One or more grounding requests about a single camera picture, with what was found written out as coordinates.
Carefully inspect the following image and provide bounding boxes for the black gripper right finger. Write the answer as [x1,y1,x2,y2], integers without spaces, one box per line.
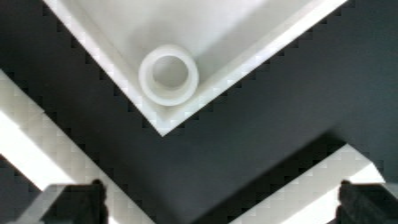
[335,181,398,224]

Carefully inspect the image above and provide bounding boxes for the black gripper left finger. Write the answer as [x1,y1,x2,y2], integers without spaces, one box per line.
[15,180,108,224]

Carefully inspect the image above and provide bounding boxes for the white square tabletop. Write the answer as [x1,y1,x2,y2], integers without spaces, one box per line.
[42,0,346,135]

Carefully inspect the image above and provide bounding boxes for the white U-shaped obstacle fence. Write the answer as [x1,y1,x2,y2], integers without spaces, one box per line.
[0,71,385,224]

